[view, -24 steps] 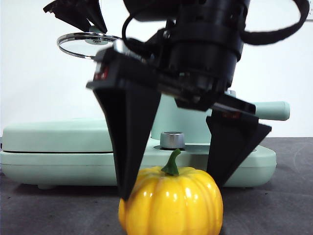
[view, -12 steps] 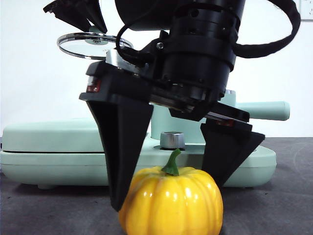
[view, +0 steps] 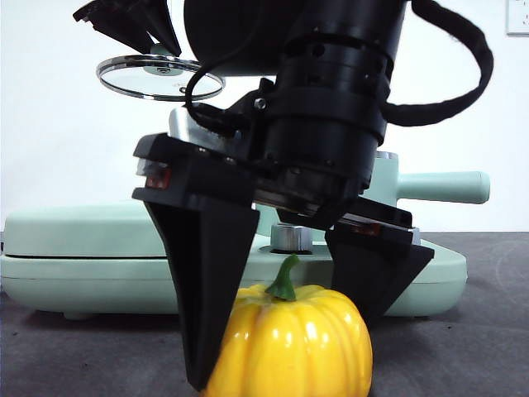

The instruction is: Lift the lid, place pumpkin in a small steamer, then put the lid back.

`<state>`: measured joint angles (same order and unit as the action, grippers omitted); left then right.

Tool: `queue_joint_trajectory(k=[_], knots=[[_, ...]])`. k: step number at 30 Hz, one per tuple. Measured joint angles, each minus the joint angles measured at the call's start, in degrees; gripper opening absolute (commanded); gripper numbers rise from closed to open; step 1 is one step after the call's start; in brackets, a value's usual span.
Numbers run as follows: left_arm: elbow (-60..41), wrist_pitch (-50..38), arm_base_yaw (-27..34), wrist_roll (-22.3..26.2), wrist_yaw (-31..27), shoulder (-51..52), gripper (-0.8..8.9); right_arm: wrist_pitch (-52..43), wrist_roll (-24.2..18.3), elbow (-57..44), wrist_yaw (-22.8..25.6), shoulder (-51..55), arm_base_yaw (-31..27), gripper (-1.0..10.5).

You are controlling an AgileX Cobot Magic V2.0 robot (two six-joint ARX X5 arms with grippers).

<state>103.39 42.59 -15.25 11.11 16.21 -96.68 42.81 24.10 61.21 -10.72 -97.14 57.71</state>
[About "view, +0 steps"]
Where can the glass lid with green knob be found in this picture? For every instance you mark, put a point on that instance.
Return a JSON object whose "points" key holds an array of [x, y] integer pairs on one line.
{"points": [[136, 78]]}

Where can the silver control knob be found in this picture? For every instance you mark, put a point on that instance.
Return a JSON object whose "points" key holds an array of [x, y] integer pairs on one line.
{"points": [[416, 239], [291, 240]]}

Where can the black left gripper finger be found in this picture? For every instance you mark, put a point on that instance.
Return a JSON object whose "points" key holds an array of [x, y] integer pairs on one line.
{"points": [[165, 25], [120, 20]]}

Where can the mint green griddle cover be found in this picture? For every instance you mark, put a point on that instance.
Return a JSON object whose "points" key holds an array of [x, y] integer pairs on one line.
{"points": [[82, 231]]}

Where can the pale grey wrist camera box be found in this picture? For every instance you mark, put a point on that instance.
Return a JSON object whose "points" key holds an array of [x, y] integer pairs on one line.
{"points": [[186, 124]]}

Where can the white wall socket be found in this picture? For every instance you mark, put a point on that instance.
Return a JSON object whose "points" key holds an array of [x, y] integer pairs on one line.
{"points": [[518, 16]]}

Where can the mint green cooker base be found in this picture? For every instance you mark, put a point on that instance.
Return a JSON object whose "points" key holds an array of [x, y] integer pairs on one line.
{"points": [[82, 285]]}

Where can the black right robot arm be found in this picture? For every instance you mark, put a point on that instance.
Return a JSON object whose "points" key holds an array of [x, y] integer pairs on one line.
{"points": [[289, 25]]}

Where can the yellow toy pumpkin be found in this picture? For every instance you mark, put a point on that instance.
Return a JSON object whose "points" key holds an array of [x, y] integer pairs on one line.
{"points": [[297, 351]]}

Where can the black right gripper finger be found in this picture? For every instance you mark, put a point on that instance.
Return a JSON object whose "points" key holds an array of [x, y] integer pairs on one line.
{"points": [[206, 269], [372, 273]]}

